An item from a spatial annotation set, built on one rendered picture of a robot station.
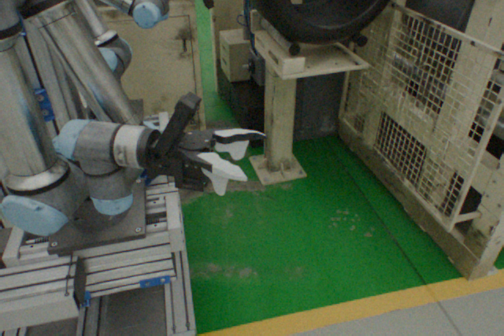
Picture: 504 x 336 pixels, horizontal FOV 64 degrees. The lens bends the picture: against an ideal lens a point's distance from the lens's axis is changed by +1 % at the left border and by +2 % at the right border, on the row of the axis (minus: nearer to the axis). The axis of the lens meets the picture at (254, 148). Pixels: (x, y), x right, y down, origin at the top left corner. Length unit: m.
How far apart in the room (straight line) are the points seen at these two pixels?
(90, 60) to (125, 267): 0.59
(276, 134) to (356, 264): 0.76
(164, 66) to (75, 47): 1.41
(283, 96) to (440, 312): 1.17
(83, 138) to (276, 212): 1.46
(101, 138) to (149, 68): 1.50
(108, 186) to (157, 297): 0.81
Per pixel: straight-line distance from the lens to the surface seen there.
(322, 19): 1.79
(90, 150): 0.74
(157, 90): 2.26
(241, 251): 1.90
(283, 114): 2.08
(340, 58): 1.72
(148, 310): 1.51
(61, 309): 1.11
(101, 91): 0.83
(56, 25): 0.82
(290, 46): 1.51
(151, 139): 0.70
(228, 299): 1.75
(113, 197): 0.80
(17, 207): 0.88
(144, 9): 1.28
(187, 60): 2.21
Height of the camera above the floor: 1.45
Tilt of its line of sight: 35 degrees down
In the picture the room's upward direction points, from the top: straight up
